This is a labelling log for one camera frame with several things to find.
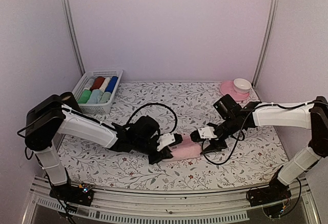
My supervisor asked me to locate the front aluminium rail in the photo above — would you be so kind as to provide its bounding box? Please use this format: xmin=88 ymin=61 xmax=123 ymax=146
xmin=22 ymin=177 xmax=321 ymax=223

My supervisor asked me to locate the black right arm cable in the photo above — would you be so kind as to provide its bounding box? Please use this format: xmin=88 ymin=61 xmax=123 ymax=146
xmin=201 ymin=100 xmax=316 ymax=166

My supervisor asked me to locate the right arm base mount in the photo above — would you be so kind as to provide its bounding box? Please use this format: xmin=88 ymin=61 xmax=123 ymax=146
xmin=245 ymin=178 xmax=302 ymax=219

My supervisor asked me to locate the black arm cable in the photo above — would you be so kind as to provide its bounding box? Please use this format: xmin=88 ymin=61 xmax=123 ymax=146
xmin=201 ymin=100 xmax=316 ymax=166
xmin=125 ymin=103 xmax=178 ymax=132

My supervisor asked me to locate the green rolled towel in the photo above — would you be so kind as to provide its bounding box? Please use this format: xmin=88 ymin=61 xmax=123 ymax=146
xmin=77 ymin=89 xmax=92 ymax=104

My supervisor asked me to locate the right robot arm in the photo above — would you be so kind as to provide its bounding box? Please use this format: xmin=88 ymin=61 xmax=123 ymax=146
xmin=196 ymin=94 xmax=327 ymax=201

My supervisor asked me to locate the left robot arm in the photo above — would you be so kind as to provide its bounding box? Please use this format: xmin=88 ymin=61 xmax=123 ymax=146
xmin=17 ymin=93 xmax=181 ymax=200

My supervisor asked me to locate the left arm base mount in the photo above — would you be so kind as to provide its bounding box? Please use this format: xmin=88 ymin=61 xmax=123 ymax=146
xmin=49 ymin=184 xmax=94 ymax=207

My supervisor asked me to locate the grey rolled towel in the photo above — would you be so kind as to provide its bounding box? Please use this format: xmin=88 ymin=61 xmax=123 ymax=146
xmin=84 ymin=78 xmax=95 ymax=90

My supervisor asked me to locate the white rolled towel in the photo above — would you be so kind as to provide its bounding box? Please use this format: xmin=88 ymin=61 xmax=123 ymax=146
xmin=99 ymin=77 xmax=111 ymax=92

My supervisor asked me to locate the pink towel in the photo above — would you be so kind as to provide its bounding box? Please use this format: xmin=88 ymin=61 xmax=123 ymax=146
xmin=162 ymin=135 xmax=201 ymax=162

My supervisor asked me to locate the light blue rolled towel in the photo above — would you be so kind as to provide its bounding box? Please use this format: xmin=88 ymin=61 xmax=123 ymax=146
xmin=87 ymin=89 xmax=103 ymax=104

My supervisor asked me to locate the white bowl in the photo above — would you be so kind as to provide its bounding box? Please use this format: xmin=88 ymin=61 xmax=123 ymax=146
xmin=233 ymin=78 xmax=252 ymax=94

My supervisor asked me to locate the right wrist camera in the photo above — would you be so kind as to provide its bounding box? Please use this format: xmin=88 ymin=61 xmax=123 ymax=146
xmin=190 ymin=127 xmax=218 ymax=142

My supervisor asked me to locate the left aluminium frame post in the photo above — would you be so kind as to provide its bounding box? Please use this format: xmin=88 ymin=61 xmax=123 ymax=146
xmin=61 ymin=0 xmax=85 ymax=75

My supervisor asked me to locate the red rolled towel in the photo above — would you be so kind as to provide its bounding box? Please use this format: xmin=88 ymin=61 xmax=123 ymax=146
xmin=90 ymin=76 xmax=105 ymax=91

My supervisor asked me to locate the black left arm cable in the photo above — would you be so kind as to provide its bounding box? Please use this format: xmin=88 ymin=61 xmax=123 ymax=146
xmin=125 ymin=103 xmax=178 ymax=132

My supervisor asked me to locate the aluminium frame post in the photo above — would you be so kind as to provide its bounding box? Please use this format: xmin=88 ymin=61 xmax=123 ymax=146
xmin=252 ymin=0 xmax=279 ymax=89
xmin=61 ymin=0 xmax=85 ymax=75

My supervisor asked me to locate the black cylinder cup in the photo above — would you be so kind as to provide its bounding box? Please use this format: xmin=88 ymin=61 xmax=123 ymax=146
xmin=60 ymin=92 xmax=82 ymax=113

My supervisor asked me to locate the pink plate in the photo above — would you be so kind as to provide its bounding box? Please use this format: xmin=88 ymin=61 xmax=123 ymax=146
xmin=219 ymin=80 xmax=250 ymax=101

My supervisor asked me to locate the right aluminium frame post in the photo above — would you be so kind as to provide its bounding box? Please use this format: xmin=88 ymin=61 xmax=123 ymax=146
xmin=252 ymin=0 xmax=279 ymax=89

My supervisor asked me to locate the green towel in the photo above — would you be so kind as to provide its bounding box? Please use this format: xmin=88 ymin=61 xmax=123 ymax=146
xmin=99 ymin=92 xmax=112 ymax=104
xmin=77 ymin=89 xmax=92 ymax=104

